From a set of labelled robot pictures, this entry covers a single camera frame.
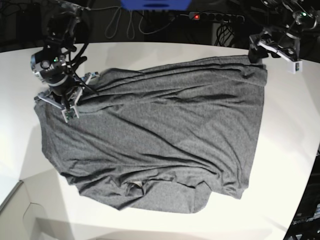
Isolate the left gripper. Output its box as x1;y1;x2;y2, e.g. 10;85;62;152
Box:
248;28;301;63

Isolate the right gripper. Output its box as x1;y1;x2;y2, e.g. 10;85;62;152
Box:
33;71;100;110

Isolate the grey t-shirt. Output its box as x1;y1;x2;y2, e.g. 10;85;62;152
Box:
34;55;268;214

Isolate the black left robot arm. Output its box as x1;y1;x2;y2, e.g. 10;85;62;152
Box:
248;0;320;63

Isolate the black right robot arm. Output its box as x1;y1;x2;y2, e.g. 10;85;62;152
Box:
30;0;94;110

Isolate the white power strip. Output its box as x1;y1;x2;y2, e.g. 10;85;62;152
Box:
188;11;245;24

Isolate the blue box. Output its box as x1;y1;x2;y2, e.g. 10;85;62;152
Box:
120;0;192;11

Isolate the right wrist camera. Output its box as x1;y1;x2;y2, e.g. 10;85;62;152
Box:
61;105;80;123

